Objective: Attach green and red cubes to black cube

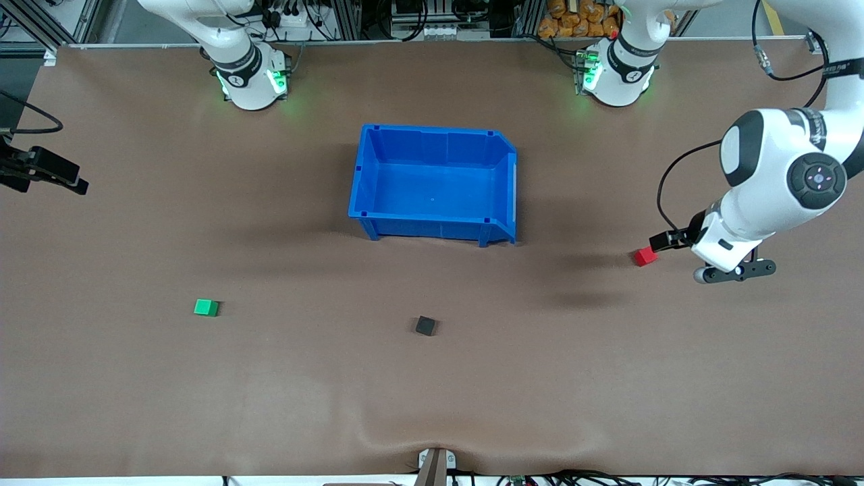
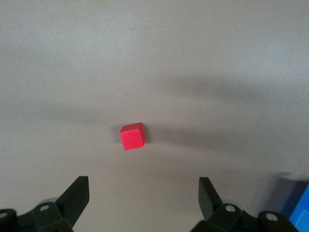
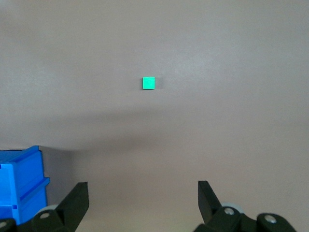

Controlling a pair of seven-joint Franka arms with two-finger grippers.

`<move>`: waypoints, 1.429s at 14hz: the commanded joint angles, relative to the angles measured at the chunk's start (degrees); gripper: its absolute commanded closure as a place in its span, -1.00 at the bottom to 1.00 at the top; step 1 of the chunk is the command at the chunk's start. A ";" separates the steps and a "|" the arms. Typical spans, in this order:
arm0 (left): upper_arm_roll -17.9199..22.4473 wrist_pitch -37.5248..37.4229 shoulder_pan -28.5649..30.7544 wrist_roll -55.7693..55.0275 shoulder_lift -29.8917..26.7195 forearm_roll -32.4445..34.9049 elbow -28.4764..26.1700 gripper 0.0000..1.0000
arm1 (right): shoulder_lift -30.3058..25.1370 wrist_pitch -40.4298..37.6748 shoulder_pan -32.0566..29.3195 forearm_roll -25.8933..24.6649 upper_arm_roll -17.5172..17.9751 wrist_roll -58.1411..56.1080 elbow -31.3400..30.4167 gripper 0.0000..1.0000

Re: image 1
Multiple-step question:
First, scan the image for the aluminium camera mount profile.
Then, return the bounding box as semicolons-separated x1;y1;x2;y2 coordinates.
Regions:
416;448;457;486

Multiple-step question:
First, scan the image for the brown table cover mat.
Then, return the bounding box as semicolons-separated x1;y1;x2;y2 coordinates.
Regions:
0;37;864;478

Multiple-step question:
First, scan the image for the white power strip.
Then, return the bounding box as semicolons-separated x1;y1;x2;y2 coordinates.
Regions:
260;3;315;32

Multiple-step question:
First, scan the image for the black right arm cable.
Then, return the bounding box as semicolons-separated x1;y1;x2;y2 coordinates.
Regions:
0;90;63;134

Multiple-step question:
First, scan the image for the blue plastic storage bin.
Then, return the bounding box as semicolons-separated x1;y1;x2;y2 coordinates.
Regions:
348;123;518;248

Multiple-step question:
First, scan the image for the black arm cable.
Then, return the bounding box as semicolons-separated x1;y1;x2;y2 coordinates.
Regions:
0;90;63;134
657;0;832;234

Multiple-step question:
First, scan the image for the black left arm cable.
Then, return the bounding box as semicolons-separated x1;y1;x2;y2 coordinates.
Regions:
657;0;832;234

